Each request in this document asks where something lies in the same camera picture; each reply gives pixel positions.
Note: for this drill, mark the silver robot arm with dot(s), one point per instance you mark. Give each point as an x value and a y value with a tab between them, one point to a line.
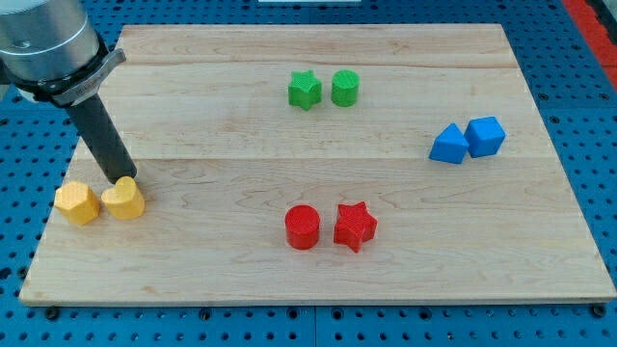
50	49

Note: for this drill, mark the red star block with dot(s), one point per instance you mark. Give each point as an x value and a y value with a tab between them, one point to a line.
354	225

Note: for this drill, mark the green star block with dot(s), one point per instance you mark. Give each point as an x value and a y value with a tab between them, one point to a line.
304	90

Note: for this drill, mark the wooden board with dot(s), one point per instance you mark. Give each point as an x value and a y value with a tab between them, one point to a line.
222	156

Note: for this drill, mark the red cylinder block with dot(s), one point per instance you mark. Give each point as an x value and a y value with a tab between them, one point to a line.
302	223

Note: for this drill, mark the green cylinder block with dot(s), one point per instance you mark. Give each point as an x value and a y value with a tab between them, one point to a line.
345	88

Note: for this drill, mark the blue triangle block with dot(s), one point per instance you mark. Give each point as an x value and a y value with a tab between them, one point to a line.
450	146

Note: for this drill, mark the blue cube block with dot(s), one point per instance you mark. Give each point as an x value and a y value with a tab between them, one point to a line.
485	136

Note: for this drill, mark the yellow heart block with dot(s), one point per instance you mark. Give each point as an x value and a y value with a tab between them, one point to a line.
124	201

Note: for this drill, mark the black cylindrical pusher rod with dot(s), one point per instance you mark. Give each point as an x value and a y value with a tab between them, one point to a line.
101	137

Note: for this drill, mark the yellow hexagon block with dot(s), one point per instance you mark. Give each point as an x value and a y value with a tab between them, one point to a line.
77	202

